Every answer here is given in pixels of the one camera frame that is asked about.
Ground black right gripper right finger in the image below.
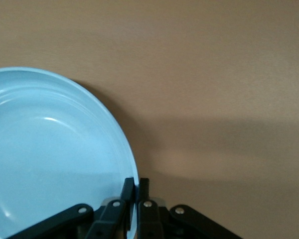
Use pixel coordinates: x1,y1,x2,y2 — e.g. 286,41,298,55
137,177,244,239

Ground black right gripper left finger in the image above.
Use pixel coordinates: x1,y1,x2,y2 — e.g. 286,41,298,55
7,177,135,239

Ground blue plate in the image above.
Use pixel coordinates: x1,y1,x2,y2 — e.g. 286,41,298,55
0,66,140,239

